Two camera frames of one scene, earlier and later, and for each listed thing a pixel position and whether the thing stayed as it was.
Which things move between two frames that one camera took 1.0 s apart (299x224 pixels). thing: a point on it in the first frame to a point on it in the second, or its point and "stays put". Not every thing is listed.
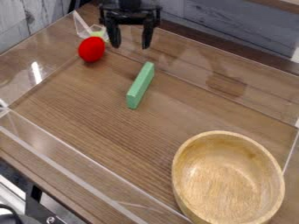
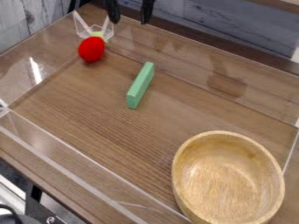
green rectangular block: (137, 90) stays put
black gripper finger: (147, 33) to (147, 7)
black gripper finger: (115, 34) to (113, 10)
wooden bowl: (227, 180) stays put
